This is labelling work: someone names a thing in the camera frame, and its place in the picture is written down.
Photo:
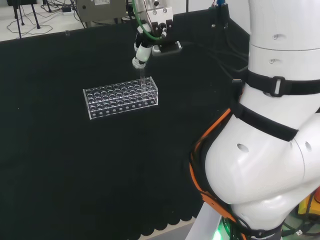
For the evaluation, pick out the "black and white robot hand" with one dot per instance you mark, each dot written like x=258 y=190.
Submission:
x=143 y=52

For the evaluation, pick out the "clear glass test tube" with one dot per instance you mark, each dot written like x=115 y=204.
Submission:
x=143 y=78

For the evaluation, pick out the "clear acrylic test tube rack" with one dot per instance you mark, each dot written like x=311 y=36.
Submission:
x=120 y=110

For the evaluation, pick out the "grey metal control cabinet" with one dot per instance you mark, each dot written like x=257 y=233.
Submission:
x=100 y=11

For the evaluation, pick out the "small clear cloth clip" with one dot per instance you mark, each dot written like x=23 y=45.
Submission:
x=66 y=33

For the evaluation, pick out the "black and grey power adapter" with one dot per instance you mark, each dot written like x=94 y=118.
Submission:
x=66 y=10

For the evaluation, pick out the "black tripod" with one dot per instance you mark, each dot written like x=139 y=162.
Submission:
x=35 y=18

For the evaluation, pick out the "black bench cloth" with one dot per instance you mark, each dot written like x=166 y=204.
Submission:
x=75 y=155

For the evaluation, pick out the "yellow stop button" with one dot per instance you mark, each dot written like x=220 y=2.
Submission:
x=303 y=207

